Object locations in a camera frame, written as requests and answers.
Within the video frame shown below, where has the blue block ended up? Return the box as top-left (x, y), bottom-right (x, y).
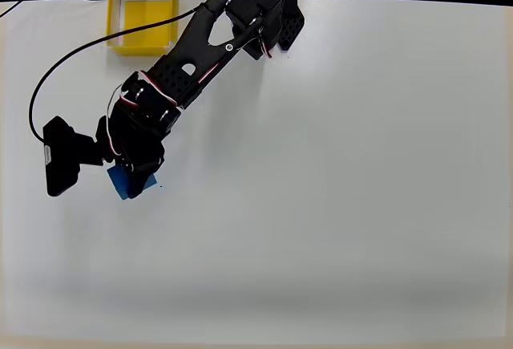
top-left (107, 163), bottom-right (159, 201)

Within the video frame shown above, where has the yellow open box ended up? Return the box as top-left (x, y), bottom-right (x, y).
top-left (105, 0), bottom-right (180, 58)

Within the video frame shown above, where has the black webcam with white label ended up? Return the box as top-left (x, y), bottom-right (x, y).
top-left (42, 115), bottom-right (107, 197)

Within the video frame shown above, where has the black webcam cable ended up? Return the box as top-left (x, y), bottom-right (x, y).
top-left (28, 6), bottom-right (201, 144)

